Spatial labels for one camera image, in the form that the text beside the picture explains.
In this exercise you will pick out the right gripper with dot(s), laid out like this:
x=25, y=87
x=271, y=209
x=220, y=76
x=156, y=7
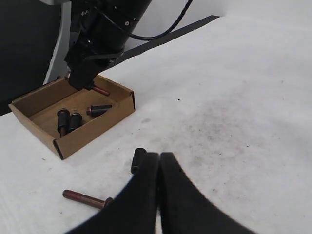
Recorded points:
x=85, y=65

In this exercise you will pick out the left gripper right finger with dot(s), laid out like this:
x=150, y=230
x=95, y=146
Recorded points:
x=185, y=209

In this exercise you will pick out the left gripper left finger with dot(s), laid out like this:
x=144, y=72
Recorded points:
x=131, y=207

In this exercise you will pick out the copper bolt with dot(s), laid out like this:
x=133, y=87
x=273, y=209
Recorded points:
x=85, y=198
x=101, y=90

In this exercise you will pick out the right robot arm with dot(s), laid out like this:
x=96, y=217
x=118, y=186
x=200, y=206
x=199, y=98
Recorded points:
x=114, y=22

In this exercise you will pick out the shallow cardboard box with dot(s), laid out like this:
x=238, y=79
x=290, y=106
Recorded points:
x=73, y=114

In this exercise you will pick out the black sleeve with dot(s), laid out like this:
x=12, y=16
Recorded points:
x=137, y=161

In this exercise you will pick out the bolt with black sleeve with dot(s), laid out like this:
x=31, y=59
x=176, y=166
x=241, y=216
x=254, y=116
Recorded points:
x=75, y=122
x=62, y=122
x=100, y=110

